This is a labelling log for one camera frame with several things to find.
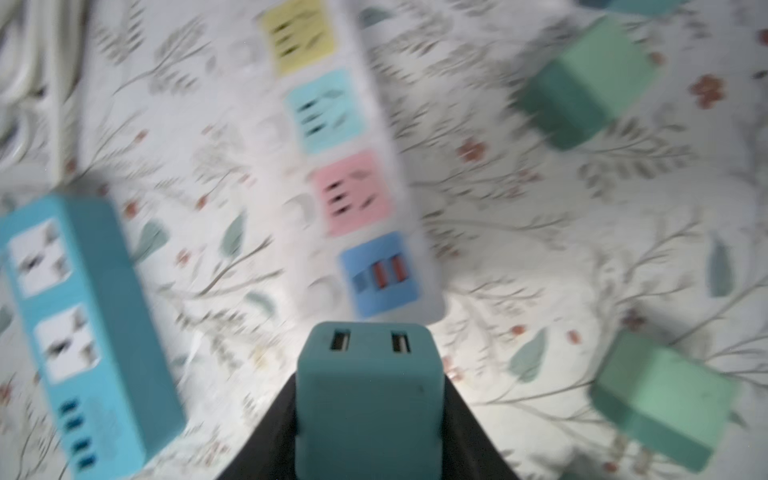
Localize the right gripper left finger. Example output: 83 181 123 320
217 374 297 480

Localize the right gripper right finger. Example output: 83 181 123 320
441 377 519 480

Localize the green charger cube lower right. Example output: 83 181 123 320
558 453 618 480

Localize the green charger cube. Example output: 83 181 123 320
589 330 739 473
513 16 657 151
558 453 618 480

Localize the teal power strip with USB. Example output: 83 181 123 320
1 194 186 479

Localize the white multicolour power strip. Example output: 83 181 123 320
226 1 446 325

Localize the white coiled power cable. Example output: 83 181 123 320
0 0 91 187

